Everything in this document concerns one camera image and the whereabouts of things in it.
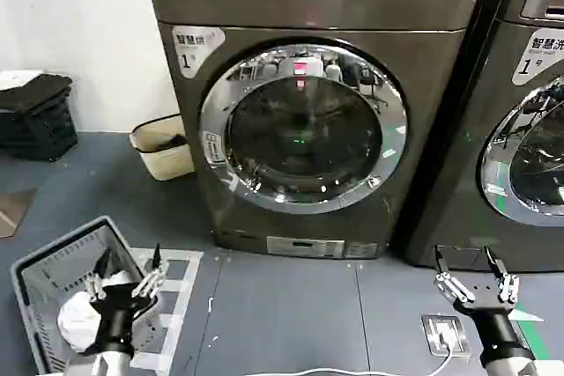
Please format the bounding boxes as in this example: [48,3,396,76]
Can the round glass dryer door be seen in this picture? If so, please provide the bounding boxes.
[197,35,409,215]

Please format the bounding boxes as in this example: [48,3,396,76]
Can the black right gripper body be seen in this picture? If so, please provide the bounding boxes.
[452,276,535,362]

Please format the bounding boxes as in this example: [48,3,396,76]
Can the grey dryer with rounded label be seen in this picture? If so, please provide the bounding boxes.
[141,0,491,261]

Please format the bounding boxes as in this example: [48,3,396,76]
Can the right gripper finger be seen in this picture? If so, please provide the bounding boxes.
[482,244,521,306]
[433,243,476,306]

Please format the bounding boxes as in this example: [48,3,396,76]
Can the black plastic crate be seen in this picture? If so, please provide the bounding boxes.
[0,85,79,162]

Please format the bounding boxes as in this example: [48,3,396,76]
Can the round glass washer door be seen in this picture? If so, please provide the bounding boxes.
[479,77,564,228]

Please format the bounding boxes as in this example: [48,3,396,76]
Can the dark cloth in bin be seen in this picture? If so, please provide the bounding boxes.
[156,132,189,151]

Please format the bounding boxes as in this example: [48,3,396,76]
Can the cream plastic waste bin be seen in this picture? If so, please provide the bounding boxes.
[129,114,196,181]

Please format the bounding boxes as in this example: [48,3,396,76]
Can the grey washer with square label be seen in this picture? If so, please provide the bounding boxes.
[398,0,564,272]

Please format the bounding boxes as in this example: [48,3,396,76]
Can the dark folded clothes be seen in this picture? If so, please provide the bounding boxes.
[0,71,74,113]

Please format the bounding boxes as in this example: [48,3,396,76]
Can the white cloth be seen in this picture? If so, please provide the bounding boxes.
[56,270,160,343]

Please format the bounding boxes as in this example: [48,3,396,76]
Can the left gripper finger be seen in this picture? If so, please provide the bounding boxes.
[130,242,167,299]
[85,247,115,303]

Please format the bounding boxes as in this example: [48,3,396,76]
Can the grey plastic laundry basket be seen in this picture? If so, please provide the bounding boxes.
[9,215,160,375]

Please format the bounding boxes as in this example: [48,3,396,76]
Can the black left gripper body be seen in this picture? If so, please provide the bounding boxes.
[89,283,159,350]

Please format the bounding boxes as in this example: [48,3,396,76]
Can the brown floor mat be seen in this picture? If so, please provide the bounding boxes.
[0,190,39,239]

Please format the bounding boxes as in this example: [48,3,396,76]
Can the steel floor socket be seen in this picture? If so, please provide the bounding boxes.
[420,313,472,358]

